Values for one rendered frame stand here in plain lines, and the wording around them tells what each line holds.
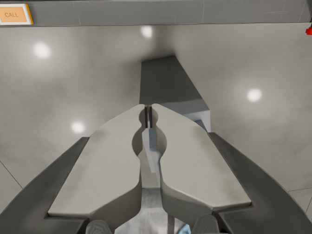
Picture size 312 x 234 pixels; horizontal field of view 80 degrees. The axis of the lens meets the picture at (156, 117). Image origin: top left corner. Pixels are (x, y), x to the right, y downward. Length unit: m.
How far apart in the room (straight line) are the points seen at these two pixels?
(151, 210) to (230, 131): 1.43
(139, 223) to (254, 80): 1.39
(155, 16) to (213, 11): 0.10
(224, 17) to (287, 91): 1.46
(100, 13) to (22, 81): 1.32
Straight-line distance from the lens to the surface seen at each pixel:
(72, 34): 1.41
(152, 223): 0.44
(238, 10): 0.41
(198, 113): 0.63
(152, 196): 0.45
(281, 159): 2.28
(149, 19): 0.38
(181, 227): 0.45
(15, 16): 0.42
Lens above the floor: 1.33
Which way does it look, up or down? 60 degrees down
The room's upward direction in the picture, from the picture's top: 174 degrees clockwise
